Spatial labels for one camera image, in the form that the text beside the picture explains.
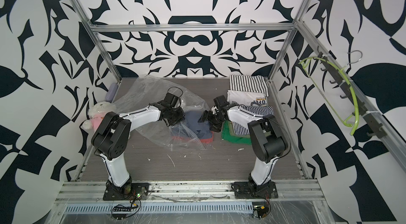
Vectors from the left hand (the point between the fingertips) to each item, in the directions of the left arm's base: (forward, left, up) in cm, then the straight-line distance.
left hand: (186, 115), depth 96 cm
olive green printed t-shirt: (-11, -26, 0) cm, 28 cm away
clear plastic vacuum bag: (+21, +23, 0) cm, 31 cm away
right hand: (-6, -10, +2) cm, 11 cm away
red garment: (-16, -10, -1) cm, 19 cm away
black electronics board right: (-48, -33, -6) cm, 58 cm away
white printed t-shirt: (+12, -40, 0) cm, 42 cm away
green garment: (-14, -23, -2) cm, 27 cm away
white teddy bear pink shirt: (0, +49, +6) cm, 49 cm away
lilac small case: (+23, +53, -4) cm, 58 cm away
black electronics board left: (-46, +27, -5) cm, 53 cm away
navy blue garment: (-9, -3, +3) cm, 10 cm away
